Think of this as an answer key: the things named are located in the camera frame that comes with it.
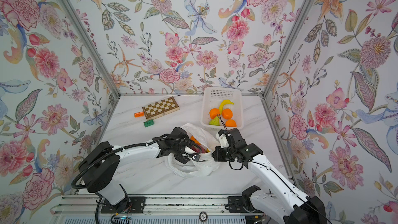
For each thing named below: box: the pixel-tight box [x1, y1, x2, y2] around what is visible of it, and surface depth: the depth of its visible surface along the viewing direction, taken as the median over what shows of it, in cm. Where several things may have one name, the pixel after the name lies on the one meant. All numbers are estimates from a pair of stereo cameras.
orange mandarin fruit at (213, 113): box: [209, 107, 220, 120], surface depth 106 cm
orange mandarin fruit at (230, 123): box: [224, 119, 237, 128], surface depth 103 cm
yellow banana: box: [218, 99, 235, 116], surface depth 116 cm
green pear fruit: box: [208, 116, 221, 126], surface depth 100 cm
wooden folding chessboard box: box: [141, 95, 180, 121], surface depth 112 cm
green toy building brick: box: [143, 119, 155, 128], surface depth 106 cm
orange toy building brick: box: [134, 111, 145, 118], surface depth 112 cm
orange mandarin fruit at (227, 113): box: [221, 108, 233, 120], surface depth 106 cm
